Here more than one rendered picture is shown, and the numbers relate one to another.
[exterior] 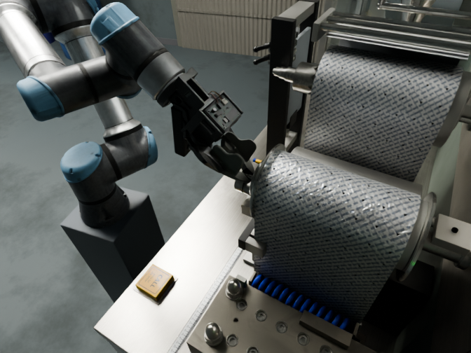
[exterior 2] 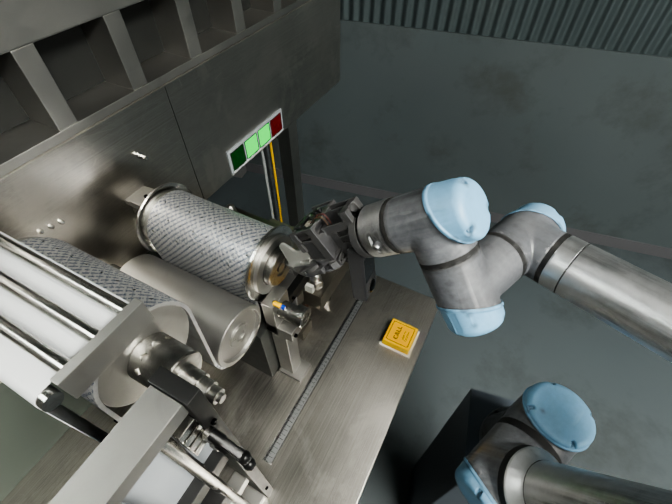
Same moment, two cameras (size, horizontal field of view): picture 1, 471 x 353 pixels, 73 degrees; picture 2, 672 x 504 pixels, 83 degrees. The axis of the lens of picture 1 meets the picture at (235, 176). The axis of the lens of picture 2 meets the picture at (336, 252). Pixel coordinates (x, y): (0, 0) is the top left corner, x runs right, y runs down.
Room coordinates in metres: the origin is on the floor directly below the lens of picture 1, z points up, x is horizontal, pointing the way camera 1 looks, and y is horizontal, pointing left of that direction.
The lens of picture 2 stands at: (0.85, 0.02, 1.79)
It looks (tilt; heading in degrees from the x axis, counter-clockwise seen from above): 50 degrees down; 176
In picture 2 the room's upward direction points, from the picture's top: straight up
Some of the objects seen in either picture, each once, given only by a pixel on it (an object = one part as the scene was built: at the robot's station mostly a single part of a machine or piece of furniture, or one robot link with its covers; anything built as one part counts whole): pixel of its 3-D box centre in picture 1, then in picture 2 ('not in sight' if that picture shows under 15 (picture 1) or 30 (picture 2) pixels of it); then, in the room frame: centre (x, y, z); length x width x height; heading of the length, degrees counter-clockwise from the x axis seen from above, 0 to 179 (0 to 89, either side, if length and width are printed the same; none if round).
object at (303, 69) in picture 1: (310, 79); (166, 365); (0.64, -0.18, 1.34); 0.06 x 0.06 x 0.06; 58
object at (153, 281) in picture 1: (155, 281); (400, 336); (0.40, 0.22, 0.91); 0.07 x 0.07 x 0.02; 58
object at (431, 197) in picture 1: (415, 236); (168, 217); (0.28, -0.28, 1.25); 0.15 x 0.01 x 0.15; 148
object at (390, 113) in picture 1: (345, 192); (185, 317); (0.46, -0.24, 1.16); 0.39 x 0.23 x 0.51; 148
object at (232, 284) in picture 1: (233, 287); (315, 278); (0.31, 0.01, 1.05); 0.04 x 0.04 x 0.04
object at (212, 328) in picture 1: (212, 331); not in sight; (0.22, 0.06, 1.05); 0.04 x 0.04 x 0.04
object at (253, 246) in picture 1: (256, 247); not in sight; (0.35, -0.03, 1.14); 0.04 x 0.02 x 0.03; 58
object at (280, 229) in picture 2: (269, 181); (271, 263); (0.42, -0.06, 1.25); 0.15 x 0.01 x 0.15; 148
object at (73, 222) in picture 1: (139, 277); (461, 483); (0.67, 0.42, 0.45); 0.20 x 0.20 x 0.90; 68
